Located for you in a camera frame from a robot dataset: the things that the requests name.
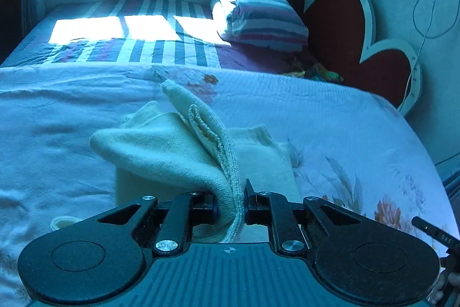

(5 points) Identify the right hand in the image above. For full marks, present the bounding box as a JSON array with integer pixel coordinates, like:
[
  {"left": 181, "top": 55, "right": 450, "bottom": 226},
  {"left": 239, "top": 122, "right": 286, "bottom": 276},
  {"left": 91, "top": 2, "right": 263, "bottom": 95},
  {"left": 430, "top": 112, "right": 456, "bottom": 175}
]
[{"left": 428, "top": 270, "right": 460, "bottom": 306}]

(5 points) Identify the cream knitted small garment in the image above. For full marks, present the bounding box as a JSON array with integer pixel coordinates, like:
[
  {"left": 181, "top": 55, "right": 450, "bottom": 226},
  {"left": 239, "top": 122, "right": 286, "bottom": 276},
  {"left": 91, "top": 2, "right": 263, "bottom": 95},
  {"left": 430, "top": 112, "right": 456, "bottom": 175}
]
[{"left": 90, "top": 80, "right": 301, "bottom": 243}]

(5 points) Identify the white charging cable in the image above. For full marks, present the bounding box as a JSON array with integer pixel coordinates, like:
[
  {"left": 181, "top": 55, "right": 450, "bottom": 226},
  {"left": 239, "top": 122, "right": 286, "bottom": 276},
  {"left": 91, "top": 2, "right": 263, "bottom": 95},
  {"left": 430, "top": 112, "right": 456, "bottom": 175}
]
[{"left": 402, "top": 0, "right": 460, "bottom": 106}]

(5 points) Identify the white floral bed sheet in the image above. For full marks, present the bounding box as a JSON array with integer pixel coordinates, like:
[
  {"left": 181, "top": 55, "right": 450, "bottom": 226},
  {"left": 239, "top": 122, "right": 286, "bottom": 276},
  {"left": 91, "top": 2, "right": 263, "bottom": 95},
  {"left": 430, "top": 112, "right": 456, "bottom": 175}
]
[{"left": 1, "top": 63, "right": 459, "bottom": 306}]

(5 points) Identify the striped folded quilt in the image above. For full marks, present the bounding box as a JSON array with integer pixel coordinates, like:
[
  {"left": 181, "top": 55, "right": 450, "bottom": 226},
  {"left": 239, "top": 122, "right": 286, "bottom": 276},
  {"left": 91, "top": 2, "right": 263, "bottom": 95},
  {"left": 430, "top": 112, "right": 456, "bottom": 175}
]
[{"left": 210, "top": 0, "right": 309, "bottom": 53}]

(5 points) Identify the red heart-shaped headboard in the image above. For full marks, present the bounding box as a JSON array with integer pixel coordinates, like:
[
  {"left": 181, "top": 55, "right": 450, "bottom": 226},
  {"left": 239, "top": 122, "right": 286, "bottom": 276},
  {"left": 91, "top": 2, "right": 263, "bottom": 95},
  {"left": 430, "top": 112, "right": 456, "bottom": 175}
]
[{"left": 288, "top": 0, "right": 422, "bottom": 115}]

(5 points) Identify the striped mattress cover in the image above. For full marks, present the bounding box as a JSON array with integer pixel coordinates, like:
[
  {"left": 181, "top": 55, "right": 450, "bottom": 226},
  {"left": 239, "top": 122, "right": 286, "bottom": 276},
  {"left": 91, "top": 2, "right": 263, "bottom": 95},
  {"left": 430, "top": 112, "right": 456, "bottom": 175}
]
[{"left": 2, "top": 0, "right": 291, "bottom": 73}]

